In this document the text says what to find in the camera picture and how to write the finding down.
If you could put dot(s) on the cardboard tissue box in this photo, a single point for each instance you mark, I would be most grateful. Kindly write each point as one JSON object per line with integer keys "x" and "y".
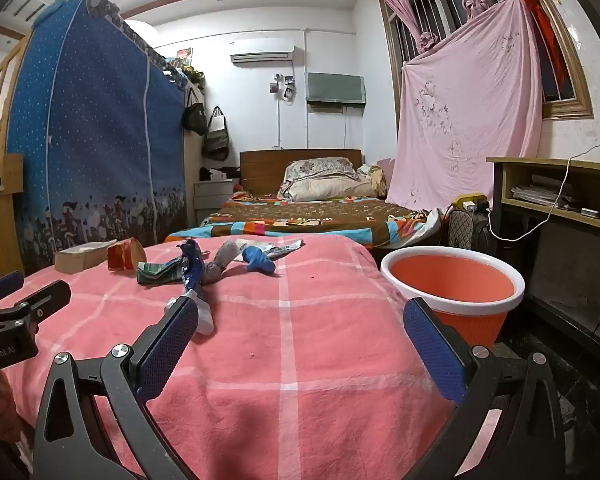
{"x": 80, "y": 257}

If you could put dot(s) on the blue snack wrapper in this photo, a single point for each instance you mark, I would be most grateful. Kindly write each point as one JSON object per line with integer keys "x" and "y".
{"x": 192, "y": 265}

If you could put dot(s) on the dark clothes pile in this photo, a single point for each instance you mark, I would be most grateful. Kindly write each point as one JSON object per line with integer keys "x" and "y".
{"x": 220, "y": 173}

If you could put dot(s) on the floral pillow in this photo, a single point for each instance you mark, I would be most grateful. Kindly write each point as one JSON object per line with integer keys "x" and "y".
{"x": 320, "y": 167}

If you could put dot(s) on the dark hanging bag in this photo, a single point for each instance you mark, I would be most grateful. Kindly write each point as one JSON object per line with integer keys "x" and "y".
{"x": 195, "y": 115}

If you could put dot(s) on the grey cloth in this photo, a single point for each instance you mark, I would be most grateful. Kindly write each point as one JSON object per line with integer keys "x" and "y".
{"x": 220, "y": 260}

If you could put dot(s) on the wooden shelf unit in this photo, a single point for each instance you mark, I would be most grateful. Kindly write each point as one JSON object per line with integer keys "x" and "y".
{"x": 0, "y": 220}

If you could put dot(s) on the pink hanging sheet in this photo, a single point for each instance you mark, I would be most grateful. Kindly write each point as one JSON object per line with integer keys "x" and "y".
{"x": 465, "y": 110}

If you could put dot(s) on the white nightstand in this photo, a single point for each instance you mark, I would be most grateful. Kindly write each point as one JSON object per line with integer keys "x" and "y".
{"x": 215, "y": 200}

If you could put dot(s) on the wall socket with plugs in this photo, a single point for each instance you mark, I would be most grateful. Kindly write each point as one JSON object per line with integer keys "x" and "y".
{"x": 282, "y": 87}

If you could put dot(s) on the blue fabric wardrobe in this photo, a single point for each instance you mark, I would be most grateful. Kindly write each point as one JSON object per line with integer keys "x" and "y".
{"x": 95, "y": 135}

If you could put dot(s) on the small white box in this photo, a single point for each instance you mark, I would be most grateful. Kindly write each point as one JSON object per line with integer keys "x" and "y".
{"x": 590, "y": 213}

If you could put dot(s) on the grey hanging tote bag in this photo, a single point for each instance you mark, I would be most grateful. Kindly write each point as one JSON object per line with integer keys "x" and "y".
{"x": 215, "y": 140}

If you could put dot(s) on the black bag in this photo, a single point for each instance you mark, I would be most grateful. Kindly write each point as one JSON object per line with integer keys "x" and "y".
{"x": 484, "y": 235}

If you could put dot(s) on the crumpled floral cloth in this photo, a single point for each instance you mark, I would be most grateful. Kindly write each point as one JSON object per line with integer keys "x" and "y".
{"x": 372, "y": 180}

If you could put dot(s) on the wooden desk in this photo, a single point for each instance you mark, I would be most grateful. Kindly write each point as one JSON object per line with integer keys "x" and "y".
{"x": 545, "y": 165}

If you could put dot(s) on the green covered wall appliance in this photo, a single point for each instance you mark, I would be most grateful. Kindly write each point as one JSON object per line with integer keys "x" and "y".
{"x": 335, "y": 87}

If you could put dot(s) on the pink cushion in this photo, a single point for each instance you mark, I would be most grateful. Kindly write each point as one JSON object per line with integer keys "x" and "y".
{"x": 386, "y": 164}

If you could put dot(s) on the white air conditioner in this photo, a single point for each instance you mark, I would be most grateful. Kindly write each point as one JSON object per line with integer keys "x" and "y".
{"x": 262, "y": 50}

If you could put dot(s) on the white toothpaste tube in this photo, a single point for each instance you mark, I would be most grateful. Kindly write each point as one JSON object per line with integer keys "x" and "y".
{"x": 286, "y": 249}

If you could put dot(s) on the bed with colourful blanket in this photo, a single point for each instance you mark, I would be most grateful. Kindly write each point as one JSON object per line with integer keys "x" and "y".
{"x": 305, "y": 215}

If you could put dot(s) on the orange bucket with white rim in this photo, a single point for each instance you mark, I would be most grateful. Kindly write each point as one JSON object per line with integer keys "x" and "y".
{"x": 455, "y": 285}

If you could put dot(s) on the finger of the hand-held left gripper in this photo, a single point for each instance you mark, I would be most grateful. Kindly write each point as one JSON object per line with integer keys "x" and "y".
{"x": 2, "y": 286}
{"x": 40, "y": 300}

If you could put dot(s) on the blue glove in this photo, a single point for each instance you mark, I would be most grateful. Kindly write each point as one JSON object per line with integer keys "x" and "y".
{"x": 257, "y": 260}

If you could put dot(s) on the cream pillow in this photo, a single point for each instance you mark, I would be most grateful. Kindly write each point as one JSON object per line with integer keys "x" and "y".
{"x": 325, "y": 190}

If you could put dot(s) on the red hanging cloth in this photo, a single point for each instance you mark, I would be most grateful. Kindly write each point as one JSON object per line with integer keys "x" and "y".
{"x": 545, "y": 30}

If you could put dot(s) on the checked bag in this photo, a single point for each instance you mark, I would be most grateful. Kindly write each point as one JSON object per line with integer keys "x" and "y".
{"x": 460, "y": 230}

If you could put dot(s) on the green wrapper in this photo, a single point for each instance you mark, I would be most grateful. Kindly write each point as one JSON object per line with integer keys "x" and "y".
{"x": 155, "y": 272}

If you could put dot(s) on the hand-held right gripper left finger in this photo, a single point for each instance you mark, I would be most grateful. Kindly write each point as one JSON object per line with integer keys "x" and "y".
{"x": 167, "y": 340}

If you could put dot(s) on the wooden framed barred window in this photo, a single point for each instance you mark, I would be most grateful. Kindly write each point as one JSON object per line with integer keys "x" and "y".
{"x": 567, "y": 109}

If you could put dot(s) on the colourful clutter pile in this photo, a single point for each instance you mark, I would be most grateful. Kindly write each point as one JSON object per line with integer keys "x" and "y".
{"x": 185, "y": 67}

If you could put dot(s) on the stack of papers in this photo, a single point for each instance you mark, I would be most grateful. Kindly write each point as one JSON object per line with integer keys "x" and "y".
{"x": 540, "y": 192}

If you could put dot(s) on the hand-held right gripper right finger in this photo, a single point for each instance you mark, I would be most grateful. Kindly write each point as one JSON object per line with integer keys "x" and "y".
{"x": 435, "y": 350}

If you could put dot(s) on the wooden bed headboard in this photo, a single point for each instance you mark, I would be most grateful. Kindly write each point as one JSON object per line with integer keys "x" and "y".
{"x": 260, "y": 170}

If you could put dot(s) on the yellow power strip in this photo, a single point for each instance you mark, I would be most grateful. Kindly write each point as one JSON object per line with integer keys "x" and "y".
{"x": 472, "y": 199}

